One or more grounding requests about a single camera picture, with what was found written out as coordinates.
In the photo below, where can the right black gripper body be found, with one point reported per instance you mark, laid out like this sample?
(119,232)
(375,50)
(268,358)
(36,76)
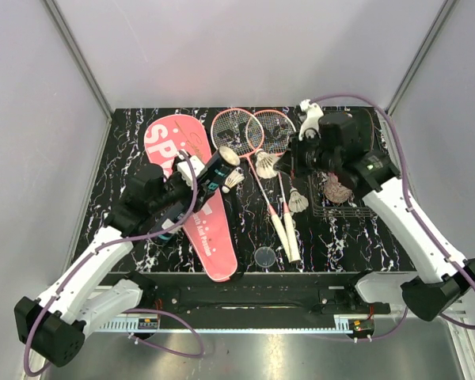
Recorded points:
(309,156)

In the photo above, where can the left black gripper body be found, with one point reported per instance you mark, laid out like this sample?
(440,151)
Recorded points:
(177,191)

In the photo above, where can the shuttlecock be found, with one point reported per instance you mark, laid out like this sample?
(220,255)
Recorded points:
(297,202)
(265,164)
(235,178)

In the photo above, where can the black shuttlecock tube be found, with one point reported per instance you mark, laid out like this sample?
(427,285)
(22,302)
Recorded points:
(174,216)

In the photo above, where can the clear tube lid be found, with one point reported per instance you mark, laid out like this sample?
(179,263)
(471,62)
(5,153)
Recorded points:
(264,256)

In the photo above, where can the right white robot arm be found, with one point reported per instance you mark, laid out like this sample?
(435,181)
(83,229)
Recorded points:
(340,143)

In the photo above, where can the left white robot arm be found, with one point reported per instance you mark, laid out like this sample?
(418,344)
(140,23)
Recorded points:
(57,322)

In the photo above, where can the right pink badminton racket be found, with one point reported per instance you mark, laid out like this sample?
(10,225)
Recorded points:
(278,128)

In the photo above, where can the pink badminton racket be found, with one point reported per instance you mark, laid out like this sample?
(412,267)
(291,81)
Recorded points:
(278,128)
(242,132)

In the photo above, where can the left pink badminton racket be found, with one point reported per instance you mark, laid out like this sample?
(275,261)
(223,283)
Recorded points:
(242,132)

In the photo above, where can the pink patterned cup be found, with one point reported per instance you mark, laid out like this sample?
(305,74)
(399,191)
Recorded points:
(334,191)

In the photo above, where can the pink racket bag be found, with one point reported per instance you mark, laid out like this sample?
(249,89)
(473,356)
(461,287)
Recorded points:
(207,229)

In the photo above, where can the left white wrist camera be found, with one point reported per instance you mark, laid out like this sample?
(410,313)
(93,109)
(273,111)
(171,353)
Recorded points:
(190,169)

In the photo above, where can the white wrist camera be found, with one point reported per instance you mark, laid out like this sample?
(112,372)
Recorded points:
(311,112)
(190,169)

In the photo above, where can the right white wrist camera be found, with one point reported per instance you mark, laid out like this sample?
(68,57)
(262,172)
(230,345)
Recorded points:
(311,112)

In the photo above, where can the black wire basket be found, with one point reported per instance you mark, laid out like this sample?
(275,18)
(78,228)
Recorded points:
(351,208)

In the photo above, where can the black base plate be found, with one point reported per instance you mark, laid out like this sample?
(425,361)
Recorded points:
(284,300)

